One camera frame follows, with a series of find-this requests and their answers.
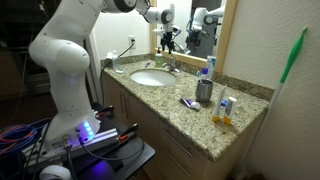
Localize green white broom handle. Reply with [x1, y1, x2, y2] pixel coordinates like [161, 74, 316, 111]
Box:
[240, 26, 308, 172]

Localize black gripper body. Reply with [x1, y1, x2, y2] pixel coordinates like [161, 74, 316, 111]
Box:
[160, 31, 175, 50]

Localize wooden vanity cabinet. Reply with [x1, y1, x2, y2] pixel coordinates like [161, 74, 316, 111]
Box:
[104, 70, 268, 180]

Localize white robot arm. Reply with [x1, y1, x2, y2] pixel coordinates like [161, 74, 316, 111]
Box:
[29, 0, 175, 158]

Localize purple white toothpaste tube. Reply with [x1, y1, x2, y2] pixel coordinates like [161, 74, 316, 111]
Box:
[180, 97, 200, 110]

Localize stainless steel cup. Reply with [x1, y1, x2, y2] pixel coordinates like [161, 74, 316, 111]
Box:
[195, 79, 213, 102]

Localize chrome faucet tap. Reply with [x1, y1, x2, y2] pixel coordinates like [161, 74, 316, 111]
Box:
[162, 55, 180, 73]

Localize blue orange cable bundle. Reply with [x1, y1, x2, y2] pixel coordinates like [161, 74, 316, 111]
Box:
[0, 117, 52, 156]

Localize wood framed mirror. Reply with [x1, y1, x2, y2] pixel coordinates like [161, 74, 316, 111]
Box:
[150, 0, 238, 73]

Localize white tube yellow cap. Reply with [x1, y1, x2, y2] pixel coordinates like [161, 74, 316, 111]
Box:
[212, 85, 227, 123]

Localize white wall outlet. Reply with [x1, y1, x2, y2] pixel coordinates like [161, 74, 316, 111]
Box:
[128, 36, 136, 49]

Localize blue white tube by mirror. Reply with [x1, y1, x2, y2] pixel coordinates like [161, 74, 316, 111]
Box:
[206, 56, 216, 79]

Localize green soap dispenser bottle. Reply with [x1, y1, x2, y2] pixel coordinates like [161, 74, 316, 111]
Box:
[155, 49, 164, 67]

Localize white lotion bottle yellow cap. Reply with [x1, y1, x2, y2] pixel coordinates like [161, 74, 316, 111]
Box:
[223, 97, 237, 125]

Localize black orange clamp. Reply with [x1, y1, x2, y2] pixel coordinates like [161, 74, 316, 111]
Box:
[118, 123, 139, 141]

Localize black robot cart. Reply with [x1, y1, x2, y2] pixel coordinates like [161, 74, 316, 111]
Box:
[25, 103, 155, 180]

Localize black power cable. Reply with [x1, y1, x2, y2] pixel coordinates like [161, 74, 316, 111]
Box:
[99, 39, 136, 108]

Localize white oval sink basin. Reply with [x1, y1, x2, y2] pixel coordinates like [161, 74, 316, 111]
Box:
[130, 69, 176, 86]

